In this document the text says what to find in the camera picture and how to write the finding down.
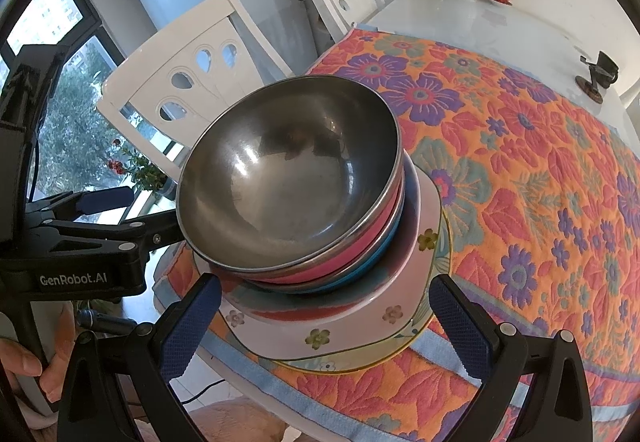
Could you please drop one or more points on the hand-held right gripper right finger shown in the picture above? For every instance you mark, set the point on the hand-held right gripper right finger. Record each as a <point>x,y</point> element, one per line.
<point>457,327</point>

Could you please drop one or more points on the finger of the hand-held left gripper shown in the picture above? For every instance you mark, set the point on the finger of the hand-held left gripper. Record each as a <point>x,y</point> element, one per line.
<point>105,199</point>
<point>160,232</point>

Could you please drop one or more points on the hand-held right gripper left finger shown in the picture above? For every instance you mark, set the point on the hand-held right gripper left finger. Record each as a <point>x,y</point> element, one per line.
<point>187,337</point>

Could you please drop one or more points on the pink dotted ceramic bowl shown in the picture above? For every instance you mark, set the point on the pink dotted ceramic bowl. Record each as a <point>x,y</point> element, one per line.
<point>280,309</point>

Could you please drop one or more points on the blue steel bowl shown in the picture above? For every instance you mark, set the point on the blue steel bowl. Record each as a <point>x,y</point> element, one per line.
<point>372,262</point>

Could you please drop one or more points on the square tree print plate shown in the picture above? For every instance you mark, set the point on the square tree print plate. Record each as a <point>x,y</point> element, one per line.
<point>350,329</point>

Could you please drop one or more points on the round blue floral plate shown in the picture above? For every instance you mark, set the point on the round blue floral plate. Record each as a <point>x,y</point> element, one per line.
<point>350,362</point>

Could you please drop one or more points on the magenta steel bowl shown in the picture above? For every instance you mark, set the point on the magenta steel bowl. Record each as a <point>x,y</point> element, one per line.
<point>290,171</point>

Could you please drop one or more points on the person's left hand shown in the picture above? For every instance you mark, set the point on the person's left hand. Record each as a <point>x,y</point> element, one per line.
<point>60,362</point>

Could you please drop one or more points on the red flowering potted plant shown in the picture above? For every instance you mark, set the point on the red flowering potted plant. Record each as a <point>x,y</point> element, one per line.
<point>145,171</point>

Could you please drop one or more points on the orange floral table mat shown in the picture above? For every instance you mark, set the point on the orange floral table mat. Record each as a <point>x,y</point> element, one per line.
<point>525,171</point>

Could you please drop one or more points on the black framed window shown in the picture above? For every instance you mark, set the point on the black framed window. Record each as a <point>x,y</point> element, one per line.
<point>60,6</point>

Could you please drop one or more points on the black ornament on wooden base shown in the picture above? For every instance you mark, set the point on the black ornament on wooden base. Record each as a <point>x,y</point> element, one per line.
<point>605,66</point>

